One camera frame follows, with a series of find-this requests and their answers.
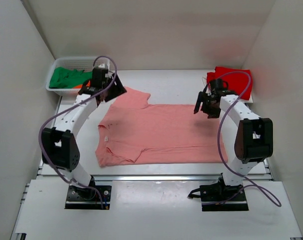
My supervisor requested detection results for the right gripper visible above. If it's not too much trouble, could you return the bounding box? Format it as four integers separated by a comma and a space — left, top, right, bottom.
195, 92, 221, 119

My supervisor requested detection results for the pink t-shirt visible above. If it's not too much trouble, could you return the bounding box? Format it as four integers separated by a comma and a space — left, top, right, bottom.
95, 87, 228, 167

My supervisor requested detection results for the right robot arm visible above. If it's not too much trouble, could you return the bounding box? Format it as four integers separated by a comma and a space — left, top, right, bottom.
194, 78, 273, 201

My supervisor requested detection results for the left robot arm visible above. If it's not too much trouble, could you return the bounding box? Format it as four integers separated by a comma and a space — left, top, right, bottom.
40, 63, 126, 199

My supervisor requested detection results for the orange t-shirt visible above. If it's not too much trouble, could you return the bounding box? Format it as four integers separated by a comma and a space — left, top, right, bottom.
73, 79, 90, 89

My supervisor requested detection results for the folded red t-shirt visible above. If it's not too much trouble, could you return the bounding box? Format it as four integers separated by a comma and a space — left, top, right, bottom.
206, 66, 254, 100

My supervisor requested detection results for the white plastic basket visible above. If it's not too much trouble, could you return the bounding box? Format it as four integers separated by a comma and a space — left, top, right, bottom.
45, 56, 97, 96

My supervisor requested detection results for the folded white t-shirt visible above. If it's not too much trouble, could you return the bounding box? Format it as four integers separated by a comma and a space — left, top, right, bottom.
201, 76, 254, 104

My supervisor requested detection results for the green t-shirt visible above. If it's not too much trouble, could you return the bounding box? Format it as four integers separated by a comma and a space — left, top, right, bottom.
49, 67, 92, 89

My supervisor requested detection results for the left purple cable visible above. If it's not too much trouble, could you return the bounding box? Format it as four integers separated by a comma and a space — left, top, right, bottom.
38, 55, 118, 209

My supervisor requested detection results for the purple cable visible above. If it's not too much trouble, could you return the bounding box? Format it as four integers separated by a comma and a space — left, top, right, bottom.
38, 55, 118, 209
201, 71, 283, 208

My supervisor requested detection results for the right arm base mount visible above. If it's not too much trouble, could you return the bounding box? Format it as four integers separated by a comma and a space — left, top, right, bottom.
187, 175, 249, 212

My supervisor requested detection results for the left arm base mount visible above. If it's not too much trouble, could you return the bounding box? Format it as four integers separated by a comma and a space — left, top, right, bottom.
64, 185, 112, 210

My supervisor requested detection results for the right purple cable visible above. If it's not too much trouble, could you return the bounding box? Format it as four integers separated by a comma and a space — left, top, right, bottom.
201, 71, 283, 208

